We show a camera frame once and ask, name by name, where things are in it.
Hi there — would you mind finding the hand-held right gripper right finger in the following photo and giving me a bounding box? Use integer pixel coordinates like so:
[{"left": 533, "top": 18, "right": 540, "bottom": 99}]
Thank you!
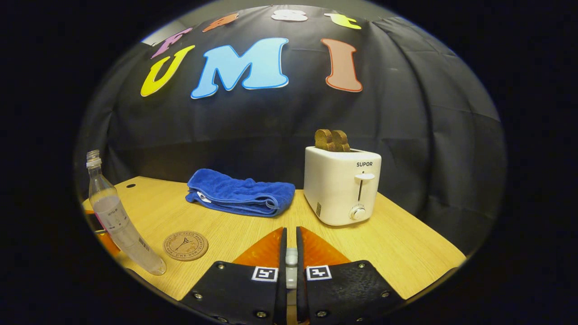
[{"left": 296, "top": 226, "right": 405, "bottom": 325}]

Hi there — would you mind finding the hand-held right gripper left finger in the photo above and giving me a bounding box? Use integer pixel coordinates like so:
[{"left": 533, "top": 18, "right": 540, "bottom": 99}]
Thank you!
[{"left": 181, "top": 227, "right": 288, "bottom": 325}]

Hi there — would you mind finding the clear plastic water bottle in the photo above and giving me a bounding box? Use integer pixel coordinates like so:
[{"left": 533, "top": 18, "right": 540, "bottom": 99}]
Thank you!
[{"left": 86, "top": 149, "right": 167, "bottom": 276}]

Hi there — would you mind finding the round cork coaster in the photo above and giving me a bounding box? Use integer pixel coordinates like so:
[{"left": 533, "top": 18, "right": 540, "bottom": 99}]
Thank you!
[{"left": 163, "top": 231, "right": 209, "bottom": 262}]

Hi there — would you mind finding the blue folded towel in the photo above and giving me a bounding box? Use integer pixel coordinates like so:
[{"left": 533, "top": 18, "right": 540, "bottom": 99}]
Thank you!
[{"left": 185, "top": 168, "right": 296, "bottom": 218}]

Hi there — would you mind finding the white toaster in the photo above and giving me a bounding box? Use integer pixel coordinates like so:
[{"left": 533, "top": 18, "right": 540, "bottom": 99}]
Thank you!
[{"left": 303, "top": 145, "right": 382, "bottom": 226}]

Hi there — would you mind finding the brown bread slice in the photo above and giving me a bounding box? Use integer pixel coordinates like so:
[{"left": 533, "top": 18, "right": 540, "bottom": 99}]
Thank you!
[
  {"left": 332, "top": 130, "right": 351, "bottom": 153},
  {"left": 315, "top": 129, "right": 337, "bottom": 152}
]

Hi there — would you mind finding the black backdrop cloth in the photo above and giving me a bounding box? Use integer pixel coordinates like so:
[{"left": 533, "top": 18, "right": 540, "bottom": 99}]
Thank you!
[{"left": 75, "top": 5, "right": 506, "bottom": 258}]

